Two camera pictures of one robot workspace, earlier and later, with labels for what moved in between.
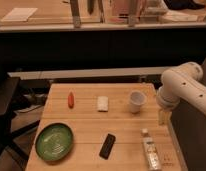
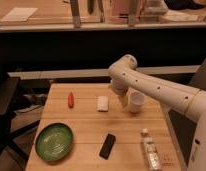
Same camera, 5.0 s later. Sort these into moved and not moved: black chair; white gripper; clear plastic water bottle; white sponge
Moved: white gripper
Not moved: black chair; clear plastic water bottle; white sponge
